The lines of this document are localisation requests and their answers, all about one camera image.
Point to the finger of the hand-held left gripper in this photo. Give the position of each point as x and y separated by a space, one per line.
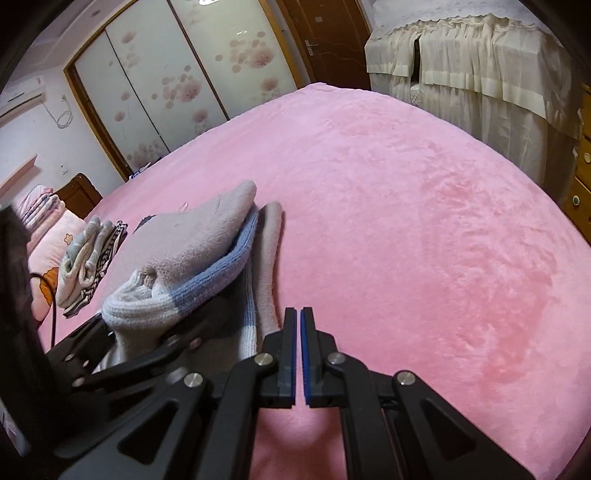
138 364
78 346

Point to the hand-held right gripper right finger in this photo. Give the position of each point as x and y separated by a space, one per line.
308 360

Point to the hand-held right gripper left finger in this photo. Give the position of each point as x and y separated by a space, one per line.
289 341

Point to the colour-block knit sweater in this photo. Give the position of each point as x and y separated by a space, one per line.
194 244

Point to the folded patterned cloth pile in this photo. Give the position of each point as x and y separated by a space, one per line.
108 249

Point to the pink cartoon pillow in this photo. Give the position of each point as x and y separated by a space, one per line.
64 235

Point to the folded striped blanket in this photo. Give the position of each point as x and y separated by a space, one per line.
39 203

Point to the wooden headboard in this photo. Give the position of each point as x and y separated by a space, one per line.
81 191

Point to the pink bedspread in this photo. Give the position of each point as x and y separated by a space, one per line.
415 207

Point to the small printed packet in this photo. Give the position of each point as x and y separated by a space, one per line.
141 171

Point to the white air conditioner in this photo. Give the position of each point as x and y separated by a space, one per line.
23 99

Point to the floral sliding-door wardrobe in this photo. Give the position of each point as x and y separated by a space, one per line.
152 83

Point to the brown wooden door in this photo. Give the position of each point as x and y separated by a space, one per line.
332 41

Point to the wooden drawer cabinet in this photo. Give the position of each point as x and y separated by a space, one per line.
579 184

